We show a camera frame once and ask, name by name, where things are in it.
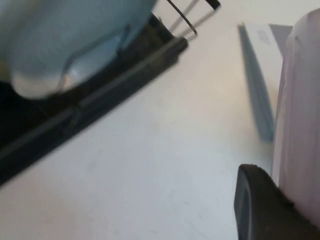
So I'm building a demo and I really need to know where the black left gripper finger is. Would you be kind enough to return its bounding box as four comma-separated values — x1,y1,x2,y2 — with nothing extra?
233,163,320,240

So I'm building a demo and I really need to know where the pink plate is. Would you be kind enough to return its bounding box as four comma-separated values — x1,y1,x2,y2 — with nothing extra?
271,7,320,232

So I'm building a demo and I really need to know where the grey plate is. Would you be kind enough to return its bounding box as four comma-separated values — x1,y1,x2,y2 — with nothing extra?
0,0,159,101

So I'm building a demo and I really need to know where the black plastic drip tray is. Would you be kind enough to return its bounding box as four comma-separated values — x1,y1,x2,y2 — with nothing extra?
0,11,189,188

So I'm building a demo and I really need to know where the black wire dish rack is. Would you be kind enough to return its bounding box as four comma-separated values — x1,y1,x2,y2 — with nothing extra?
59,0,222,89

